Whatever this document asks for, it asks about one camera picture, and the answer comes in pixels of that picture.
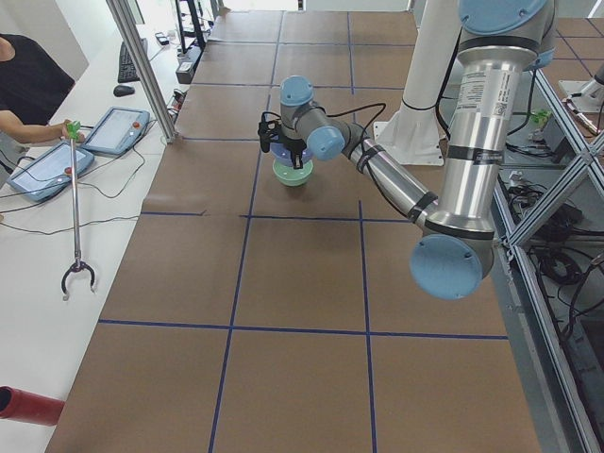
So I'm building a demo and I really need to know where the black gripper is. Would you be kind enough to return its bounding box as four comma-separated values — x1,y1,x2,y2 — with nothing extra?
281,137,306,169

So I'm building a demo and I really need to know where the blue bowl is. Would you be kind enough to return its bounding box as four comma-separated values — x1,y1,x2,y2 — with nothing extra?
270,143,313,167

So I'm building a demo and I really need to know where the metal reacher grabber tool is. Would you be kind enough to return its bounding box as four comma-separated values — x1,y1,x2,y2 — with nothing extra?
60,140,95,301

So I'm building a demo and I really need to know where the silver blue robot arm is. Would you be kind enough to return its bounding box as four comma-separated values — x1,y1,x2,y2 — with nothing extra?
277,1,557,300

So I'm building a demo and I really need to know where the person's forearm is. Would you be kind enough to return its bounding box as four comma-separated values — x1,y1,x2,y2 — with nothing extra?
0,110,63,144

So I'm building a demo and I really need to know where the green bowl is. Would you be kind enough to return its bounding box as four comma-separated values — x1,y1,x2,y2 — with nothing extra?
272,160,314,187

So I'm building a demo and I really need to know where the person's hand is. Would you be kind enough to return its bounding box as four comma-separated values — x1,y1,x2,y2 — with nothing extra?
59,120,86,143

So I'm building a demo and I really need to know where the far teach pendant tablet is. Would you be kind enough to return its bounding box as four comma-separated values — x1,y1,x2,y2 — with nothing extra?
81,107,150,156

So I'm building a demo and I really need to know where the teach pendant tablet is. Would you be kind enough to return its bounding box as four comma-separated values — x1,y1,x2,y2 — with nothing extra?
81,107,150,156
8,141,72,202

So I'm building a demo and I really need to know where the black computer mouse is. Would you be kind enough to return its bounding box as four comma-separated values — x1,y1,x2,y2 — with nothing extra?
113,84,135,97

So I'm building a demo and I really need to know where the black keyboard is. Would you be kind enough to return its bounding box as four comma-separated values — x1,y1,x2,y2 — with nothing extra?
117,42,140,84

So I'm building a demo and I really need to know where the near teach pendant tablet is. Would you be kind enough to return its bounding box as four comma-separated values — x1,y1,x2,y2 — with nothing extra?
8,141,72,202

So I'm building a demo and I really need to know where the person in black shirt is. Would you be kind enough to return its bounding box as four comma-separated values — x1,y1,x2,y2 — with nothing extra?
1,34,75,126

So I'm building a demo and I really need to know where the red cylinder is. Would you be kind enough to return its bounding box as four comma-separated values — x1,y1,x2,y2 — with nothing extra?
1,386,64,427

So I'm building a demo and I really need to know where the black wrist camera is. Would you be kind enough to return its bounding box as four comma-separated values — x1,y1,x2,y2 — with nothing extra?
257,111,282,153

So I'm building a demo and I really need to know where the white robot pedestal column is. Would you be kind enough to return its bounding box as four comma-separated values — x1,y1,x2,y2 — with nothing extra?
374,0,461,166

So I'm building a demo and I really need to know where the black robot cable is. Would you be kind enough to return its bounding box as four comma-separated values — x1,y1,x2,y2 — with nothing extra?
325,0,468,223

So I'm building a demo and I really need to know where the aluminium frame post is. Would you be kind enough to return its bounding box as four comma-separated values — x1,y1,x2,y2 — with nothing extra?
106,0,176,144

